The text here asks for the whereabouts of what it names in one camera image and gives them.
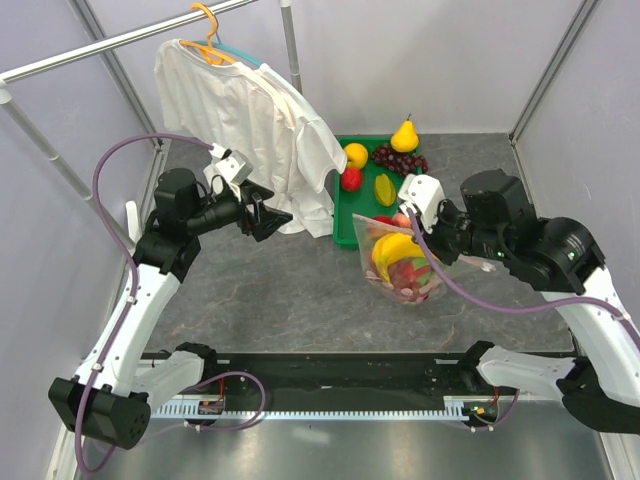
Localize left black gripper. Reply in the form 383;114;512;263
186;178;292;241

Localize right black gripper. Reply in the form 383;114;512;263
411;197;510;266

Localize pink dragon fruit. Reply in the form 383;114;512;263
382;258;445;305

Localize clear pink zip top bag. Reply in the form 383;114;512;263
351;212;497;307

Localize yellow banana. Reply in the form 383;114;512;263
371;232;426;283

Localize yellow star fruit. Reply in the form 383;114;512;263
374;174;397;207

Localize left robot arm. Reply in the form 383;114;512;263
48;168;293;450

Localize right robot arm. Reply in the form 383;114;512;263
411;169;639;434

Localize peach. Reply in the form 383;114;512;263
392;213;411;229

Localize dark purple grapes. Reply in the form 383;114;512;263
372;143;428;177

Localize green plastic crate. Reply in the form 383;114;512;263
333;135;404;250

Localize small red wrinkled fruit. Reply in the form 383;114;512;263
340;167;363;193

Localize yellow pear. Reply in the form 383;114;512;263
390;115;420;153

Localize white t-shirt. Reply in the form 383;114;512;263
155;40;347;238

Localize yellow lemon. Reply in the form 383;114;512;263
344;142;369;170

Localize orange clothes hanger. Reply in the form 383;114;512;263
179;2;236;66

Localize teal clothes hanger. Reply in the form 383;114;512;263
195;31;262;68

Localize silver clothes rack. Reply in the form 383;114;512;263
0;0;303;251

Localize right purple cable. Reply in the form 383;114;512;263
407;207;640;434

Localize purple cable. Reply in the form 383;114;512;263
407;207;640;434
74;133;266;474

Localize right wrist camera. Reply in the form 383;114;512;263
397;174;446;234

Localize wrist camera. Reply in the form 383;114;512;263
210;144;253;186
397;174;446;234

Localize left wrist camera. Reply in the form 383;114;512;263
210;144;253;186

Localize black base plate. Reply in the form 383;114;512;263
134;351;521;414

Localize white cable duct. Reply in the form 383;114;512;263
152;398;469;421

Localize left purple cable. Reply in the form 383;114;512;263
74;133;266;474

